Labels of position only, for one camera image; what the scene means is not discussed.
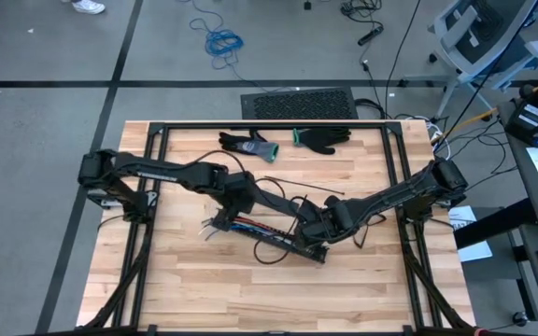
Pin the long straight black zip tie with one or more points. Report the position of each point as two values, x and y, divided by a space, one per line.
304 185

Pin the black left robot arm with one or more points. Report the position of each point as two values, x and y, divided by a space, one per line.
157 170

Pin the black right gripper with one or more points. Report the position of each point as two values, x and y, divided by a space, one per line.
320 224

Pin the black perforated box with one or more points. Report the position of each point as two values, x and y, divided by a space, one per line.
297 105

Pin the black power strip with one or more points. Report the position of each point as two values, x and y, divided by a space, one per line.
370 36

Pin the black caster wheel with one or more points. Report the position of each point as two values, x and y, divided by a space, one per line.
521 318

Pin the grey mesh office chair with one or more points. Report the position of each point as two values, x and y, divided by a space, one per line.
474 42

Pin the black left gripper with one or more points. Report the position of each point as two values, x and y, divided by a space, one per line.
238 191

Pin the black box white labels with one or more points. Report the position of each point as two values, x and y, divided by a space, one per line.
528 119

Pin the dark grey desk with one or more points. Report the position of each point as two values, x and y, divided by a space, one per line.
528 242

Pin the black work glove green cuff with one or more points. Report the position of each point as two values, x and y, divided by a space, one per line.
325 139

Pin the clear safety glasses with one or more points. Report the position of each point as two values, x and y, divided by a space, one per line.
359 240

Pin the white paper sheet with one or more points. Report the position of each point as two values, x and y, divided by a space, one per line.
477 252

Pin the person's foot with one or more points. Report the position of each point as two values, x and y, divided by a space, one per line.
89 6

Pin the black desk beam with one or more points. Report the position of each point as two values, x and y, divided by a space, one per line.
493 224

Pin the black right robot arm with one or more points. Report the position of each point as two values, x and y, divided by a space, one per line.
390 196

